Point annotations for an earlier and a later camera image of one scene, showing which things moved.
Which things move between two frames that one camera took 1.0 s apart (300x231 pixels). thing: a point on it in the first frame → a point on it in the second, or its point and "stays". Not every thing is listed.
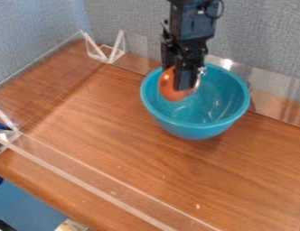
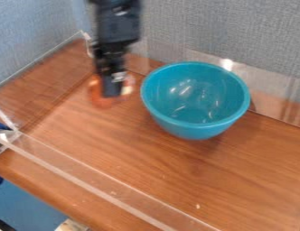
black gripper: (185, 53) → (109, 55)
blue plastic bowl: (204, 114) stays
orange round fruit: (167, 86) → (95, 89)
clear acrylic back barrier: (277, 92) stays
